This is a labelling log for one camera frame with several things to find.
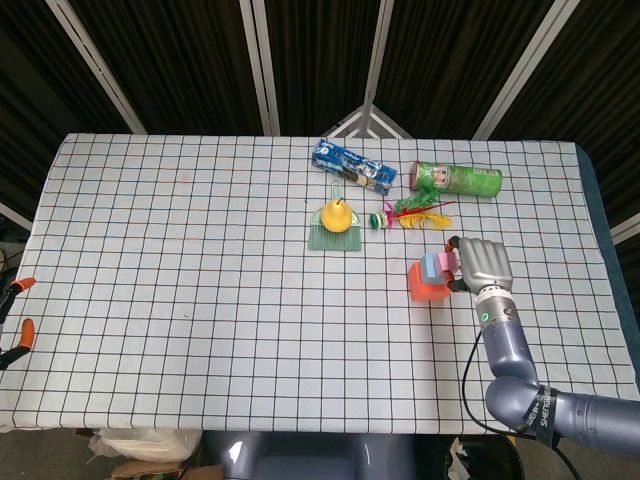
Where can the white triangular screen foot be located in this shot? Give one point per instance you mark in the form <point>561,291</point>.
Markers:
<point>356,117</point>

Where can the large orange foam cube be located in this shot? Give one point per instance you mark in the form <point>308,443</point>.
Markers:
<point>425,294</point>

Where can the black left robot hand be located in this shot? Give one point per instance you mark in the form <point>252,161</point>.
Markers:
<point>27,332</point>

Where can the blue foam cube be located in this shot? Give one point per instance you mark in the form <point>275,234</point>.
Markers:
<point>431,270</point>

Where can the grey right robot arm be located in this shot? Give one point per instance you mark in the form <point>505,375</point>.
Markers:
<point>510,350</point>

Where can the green chips can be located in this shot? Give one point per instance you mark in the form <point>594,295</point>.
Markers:
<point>470,181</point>

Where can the yellow pear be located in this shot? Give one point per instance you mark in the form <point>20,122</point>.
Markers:
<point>335,217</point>

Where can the brown cardboard box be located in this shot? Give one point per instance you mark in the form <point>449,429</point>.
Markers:
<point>150,471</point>

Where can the white checked tablecloth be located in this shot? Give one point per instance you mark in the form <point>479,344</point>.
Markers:
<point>175,275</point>

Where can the dark corrugated folding screen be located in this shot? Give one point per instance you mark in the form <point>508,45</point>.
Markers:
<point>190,65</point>

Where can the grey robot torso base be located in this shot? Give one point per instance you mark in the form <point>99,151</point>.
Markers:
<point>300,455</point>

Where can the white plastic bag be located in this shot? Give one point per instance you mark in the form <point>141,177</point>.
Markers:
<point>145,442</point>

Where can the blue cookie box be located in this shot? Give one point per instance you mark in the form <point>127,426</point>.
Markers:
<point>330,157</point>

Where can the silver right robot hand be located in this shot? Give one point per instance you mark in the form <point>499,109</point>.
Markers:
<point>485,265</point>

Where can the colourful feather shuttlecock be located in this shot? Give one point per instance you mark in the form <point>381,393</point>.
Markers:
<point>377,220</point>

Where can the green hand broom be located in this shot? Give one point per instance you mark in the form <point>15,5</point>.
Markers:
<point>332,242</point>

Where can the small pink foam cube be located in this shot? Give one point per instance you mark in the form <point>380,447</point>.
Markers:
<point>447,261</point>

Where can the white screen frame post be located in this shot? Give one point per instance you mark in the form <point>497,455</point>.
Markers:
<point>96,65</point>
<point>526,65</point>
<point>376,50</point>
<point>625,229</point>
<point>260,65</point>
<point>12,215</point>

